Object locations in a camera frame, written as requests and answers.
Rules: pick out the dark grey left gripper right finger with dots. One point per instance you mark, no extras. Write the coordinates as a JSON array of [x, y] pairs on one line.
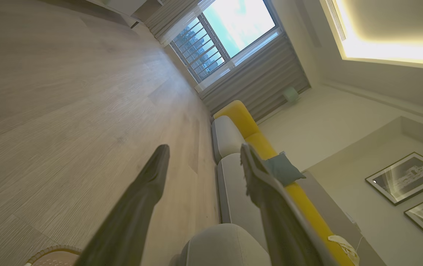
[[281, 221]]

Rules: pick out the white crumpled cloth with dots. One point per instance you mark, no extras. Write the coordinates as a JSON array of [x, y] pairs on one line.
[[346, 249]]

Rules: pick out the grey and yellow sofa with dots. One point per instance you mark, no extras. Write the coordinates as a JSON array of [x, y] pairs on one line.
[[233, 192]]

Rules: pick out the white linear ceiling vent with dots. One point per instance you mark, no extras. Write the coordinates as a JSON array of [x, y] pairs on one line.
[[336, 18]]

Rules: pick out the white low cabinet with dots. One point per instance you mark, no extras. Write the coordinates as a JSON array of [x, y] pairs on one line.
[[130, 7]]

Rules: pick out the white perforated laundry basket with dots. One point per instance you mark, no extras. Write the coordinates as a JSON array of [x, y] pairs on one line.
[[54, 256]]

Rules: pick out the grey pleated curtain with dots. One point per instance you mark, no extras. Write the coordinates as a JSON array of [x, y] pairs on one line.
[[259, 77], [174, 18]]

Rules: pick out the window with metal bars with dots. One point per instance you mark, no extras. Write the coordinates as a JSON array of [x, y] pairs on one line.
[[233, 22]]

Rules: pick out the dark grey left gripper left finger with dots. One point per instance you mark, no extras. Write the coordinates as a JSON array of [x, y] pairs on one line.
[[130, 218]]

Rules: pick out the small pale green round device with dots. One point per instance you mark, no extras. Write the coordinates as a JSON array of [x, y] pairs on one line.
[[291, 94]]

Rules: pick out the teal throw pillow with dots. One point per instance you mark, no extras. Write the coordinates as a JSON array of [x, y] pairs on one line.
[[283, 170]]

